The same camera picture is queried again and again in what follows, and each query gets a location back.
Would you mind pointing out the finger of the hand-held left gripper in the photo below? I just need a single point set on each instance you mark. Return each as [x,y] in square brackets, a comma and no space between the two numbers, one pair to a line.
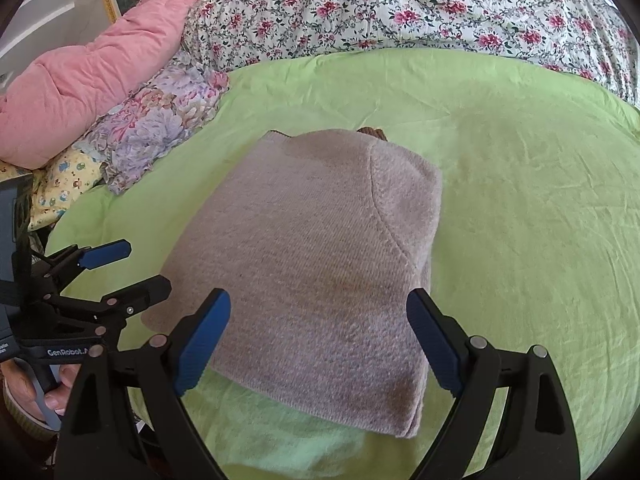
[105,254]
[140,295]

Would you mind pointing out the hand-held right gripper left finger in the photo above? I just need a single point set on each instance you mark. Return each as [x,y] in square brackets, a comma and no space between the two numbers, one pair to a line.
[202,345]

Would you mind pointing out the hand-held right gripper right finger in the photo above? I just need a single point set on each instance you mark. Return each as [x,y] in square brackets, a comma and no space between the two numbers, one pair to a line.
[434,340]

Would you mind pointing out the beige knit sweater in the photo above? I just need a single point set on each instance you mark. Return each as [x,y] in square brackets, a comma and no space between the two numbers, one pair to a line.
[310,270]

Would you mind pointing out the person's left forearm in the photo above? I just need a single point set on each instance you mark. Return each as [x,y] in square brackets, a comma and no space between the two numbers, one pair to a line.
[20,420]

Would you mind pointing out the person's left hand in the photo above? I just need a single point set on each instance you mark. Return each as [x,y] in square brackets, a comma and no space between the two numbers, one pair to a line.
[67,377]

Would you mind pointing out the yellow cartoon print cloth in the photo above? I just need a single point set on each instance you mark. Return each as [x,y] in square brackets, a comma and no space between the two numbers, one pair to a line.
[65,185]

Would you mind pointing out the pastel floral pillow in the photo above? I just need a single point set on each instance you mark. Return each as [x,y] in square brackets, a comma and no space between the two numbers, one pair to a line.
[155,120]

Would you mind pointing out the green bed sheet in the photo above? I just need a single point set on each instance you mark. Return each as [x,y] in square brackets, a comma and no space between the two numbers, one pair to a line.
[525,220]

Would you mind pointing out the pink quilt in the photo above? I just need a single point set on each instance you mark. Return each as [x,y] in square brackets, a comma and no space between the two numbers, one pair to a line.
[95,75]

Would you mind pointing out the red floral quilt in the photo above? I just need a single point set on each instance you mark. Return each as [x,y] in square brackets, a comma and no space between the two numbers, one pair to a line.
[410,5]

